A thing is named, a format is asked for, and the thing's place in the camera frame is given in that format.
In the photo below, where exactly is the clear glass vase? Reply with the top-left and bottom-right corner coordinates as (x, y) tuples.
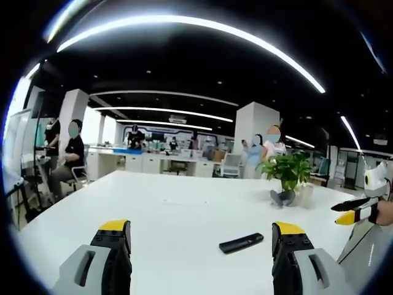
(296, 184), (314, 207)

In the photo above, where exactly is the white board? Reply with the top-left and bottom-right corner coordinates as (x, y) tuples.
(4, 108), (33, 178)

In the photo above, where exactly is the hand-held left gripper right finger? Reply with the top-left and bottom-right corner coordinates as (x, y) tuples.
(271, 221), (357, 295)

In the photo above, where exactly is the green potted plant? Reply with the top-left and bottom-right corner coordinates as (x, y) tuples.
(257, 150), (314, 208)

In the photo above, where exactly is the black remote control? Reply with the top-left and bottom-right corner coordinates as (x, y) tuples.
(219, 232), (265, 254)

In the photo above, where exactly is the person's right hand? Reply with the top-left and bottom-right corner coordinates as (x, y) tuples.
(375, 199), (393, 227)

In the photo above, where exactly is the black stand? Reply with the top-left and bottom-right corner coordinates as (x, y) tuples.
(21, 88), (47, 222)

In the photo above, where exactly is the ceiling light strip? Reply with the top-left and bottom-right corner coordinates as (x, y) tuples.
(56, 14), (326, 95)
(340, 115), (362, 152)
(91, 106), (234, 123)
(45, 0), (102, 43)
(115, 119), (213, 132)
(90, 90), (239, 107)

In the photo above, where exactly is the white mesh office chair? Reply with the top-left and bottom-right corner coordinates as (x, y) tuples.
(220, 153), (244, 179)

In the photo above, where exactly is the long white counter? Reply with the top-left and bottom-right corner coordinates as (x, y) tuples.
(87, 146), (217, 178)

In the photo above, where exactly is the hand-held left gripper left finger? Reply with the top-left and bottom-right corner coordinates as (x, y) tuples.
(52, 219), (133, 295)

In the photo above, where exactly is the grey office chair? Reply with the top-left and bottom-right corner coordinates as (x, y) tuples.
(64, 144), (90, 193)

